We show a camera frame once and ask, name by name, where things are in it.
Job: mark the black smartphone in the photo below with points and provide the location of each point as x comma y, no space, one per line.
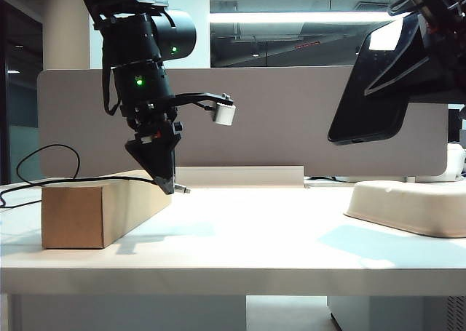
360,116

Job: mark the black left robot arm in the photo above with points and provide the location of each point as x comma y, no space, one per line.
145,36

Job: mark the white device behind divider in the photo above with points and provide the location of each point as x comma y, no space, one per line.
457,163

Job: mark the black monitor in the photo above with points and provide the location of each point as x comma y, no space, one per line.
453,127

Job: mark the grey desk divider panel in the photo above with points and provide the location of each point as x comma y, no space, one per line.
273,127

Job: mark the beige pillar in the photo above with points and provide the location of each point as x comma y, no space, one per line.
65,25

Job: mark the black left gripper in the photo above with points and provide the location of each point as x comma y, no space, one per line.
153,121

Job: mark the long brown cardboard box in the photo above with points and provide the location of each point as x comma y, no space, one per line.
73,218

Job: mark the white wrist camera on bracket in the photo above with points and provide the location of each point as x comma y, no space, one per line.
224,114

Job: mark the black pendant spotlight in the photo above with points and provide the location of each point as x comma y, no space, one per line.
255,54

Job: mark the white desk leg panel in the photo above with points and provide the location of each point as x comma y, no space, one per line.
127,314

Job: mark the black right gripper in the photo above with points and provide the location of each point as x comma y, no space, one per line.
440,7

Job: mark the white pulp tray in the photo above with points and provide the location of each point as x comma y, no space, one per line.
407,207

